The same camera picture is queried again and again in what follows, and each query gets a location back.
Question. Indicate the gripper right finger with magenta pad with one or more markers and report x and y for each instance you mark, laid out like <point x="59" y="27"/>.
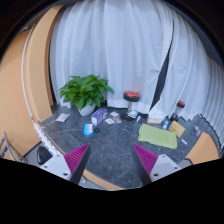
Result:
<point x="145" y="161"/>

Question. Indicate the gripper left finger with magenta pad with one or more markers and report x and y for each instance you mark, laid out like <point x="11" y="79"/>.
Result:
<point x="76" y="161"/>

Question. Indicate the green towel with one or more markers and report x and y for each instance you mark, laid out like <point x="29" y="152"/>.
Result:
<point x="156" y="136"/>

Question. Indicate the small blue packet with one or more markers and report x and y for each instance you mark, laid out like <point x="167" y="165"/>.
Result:
<point x="88" y="130"/>

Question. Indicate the small black round object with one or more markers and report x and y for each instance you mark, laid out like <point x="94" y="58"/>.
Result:
<point x="96" y="130"/>

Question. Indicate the small blue bottle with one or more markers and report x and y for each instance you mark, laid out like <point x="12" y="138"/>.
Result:
<point x="166" y="123"/>

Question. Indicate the white tissue box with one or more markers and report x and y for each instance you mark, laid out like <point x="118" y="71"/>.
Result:
<point x="155" y="117"/>

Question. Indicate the white plastic bag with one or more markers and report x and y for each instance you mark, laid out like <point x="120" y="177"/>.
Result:
<point x="63" y="117"/>

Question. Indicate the yellow flat box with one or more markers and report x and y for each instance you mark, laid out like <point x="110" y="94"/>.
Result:
<point x="176" y="128"/>

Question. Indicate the purple and white box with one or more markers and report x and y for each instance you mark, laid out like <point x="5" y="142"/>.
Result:
<point x="99" y="116"/>

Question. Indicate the white plant pot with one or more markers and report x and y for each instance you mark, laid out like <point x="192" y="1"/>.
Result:
<point x="87" y="110"/>

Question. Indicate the small packet pile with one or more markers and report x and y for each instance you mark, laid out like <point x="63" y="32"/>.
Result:
<point x="113" y="118"/>

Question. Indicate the orange wooden chair seat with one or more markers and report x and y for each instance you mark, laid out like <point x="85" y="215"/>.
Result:
<point x="204" y="150"/>

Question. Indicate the red and black stool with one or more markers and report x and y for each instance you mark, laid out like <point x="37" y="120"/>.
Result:
<point x="130" y="97"/>

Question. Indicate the green potted plant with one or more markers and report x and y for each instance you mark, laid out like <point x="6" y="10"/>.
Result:
<point x="83" y="91"/>

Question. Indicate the white curtain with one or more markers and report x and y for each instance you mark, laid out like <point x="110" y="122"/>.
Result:
<point x="142" y="46"/>

